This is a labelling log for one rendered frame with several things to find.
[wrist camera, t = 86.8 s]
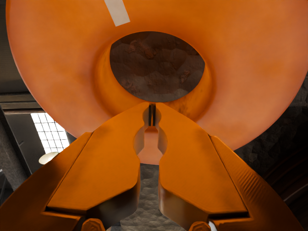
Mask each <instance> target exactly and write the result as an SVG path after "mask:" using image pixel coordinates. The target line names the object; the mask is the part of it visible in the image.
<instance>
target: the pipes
mask: <svg viewBox="0 0 308 231"><path fill-rule="evenodd" d="M14 95H32V94H31V93H30V92H8V93H0V96H14ZM22 103H37V101H10V102H0V104H22ZM3 112H4V114H31V113H46V112H45V111H44V110H43V109H42V108H25V109H3ZM23 143H24V141H21V142H20V143H19V146H21V145H22V144H23Z"/></svg>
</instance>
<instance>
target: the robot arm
mask: <svg viewBox="0 0 308 231"><path fill-rule="evenodd" d="M152 117H153V126H155V128H156V129H157V130H158V149H159V150H160V152H161V153H162V154H163V157H162V158H161V159H160V161H159V179H158V199H159V209H160V211H161V213H162V214H163V215H164V216H166V217H167V218H169V219H170V220H172V221H173V222H175V223H177V224H178V225H180V226H181V227H182V228H184V229H185V231H305V230H304V229H303V227H302V226H301V224H300V223H299V221H298V220H297V218H296V217H295V215H294V214H293V213H292V211H291V210H290V209H289V207H288V206H287V205H286V203H285V202H284V201H283V200H282V199H281V197H280V196H279V195H278V194H277V193H276V191H275V190H274V189H273V188H272V187H271V186H270V185H269V184H268V183H267V182H266V181H265V180H264V179H263V178H262V177H261V176H260V175H259V174H258V173H257V172H255V171H254V170H253V169H252V168H251V167H250V166H249V165H248V164H247V163H246V162H244V161H243V160H242V159H241V158H240V157H239V156H238V155H237V154H236V153H235V152H233V151H232V150H231V149H230V148H229V147H228V146H227V145H226V144H225V143H224V142H222V141H221V140H220V139H219V138H218V137H217V136H210V135H209V134H208V133H207V132H206V131H205V130H203V129H202V128H201V127H200V126H199V125H198V124H196V123H195V122H193V121H192V120H190V119H189V118H187V117H186V116H184V115H182V114H181V113H179V112H177V111H175V110H174V109H172V108H170V107H169V106H167V105H165V104H163V103H161V102H158V103H155V104H150V103H148V102H143V103H141V104H138V105H136V106H134V107H132V108H130V109H128V110H126V111H124V112H122V113H120V114H118V115H116V116H114V117H112V118H111V119H109V120H108V121H106V122H105V123H103V124H102V125H101V126H99V127H98V128H97V129H96V130H95V131H93V132H85V133H84V134H83V135H81V136H80V137H79V138H78V139H76V140H75V141H74V142H72V143H71V144H70V145H68V146H67V147H66V148H65V149H63V150H62V151H61V152H59V153H58V154H57V155H56V156H55V157H53V158H52V159H51V160H49V161H48V162H47V163H46V164H44V165H43V166H42V167H40V168H39V169H38V170H37V171H35V172H34V173H33V174H32V175H31V176H30V177H29V178H28V179H26V180H25V181H24V182H23V183H22V184H21V185H20V186H19V187H18V188H17V189H16V190H15V191H14V192H13V193H12V194H11V195H10V196H9V197H8V199H7V200H6V201H5V202H4V203H3V204H2V205H1V206H0V231H110V230H111V227H112V226H113V225H114V224H116V223H118V222H119V221H121V220H123V219H125V218H126V217H128V216H130V215H132V214H133V213H134V212H135V211H136V210H137V208H138V202H139V194H140V187H141V186H140V159H139V158H138V154H139V153H140V152H141V151H142V150H143V148H144V131H145V130H146V129H147V128H148V127H149V126H151V121H152Z"/></svg>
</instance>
